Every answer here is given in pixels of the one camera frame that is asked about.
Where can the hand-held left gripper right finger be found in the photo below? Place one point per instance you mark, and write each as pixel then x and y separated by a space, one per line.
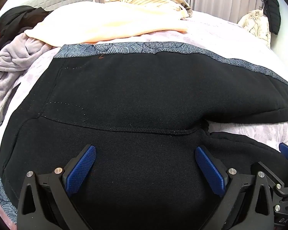
pixel 210 172

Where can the black garment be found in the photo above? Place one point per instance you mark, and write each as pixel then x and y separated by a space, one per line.
pixel 16 19

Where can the black puffer jacket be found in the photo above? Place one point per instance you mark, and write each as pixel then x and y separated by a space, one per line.
pixel 273 12

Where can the peach fleece towel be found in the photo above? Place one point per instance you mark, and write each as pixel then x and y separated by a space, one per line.
pixel 110 21

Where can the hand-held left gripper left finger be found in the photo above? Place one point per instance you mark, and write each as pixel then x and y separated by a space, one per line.
pixel 80 170

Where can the black pants with patterned stripe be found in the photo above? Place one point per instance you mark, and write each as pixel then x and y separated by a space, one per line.
pixel 134 88

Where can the lavender fleece robe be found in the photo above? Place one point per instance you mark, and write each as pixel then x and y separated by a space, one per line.
pixel 9 60

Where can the cream jacket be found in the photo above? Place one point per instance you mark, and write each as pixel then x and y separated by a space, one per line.
pixel 254 24

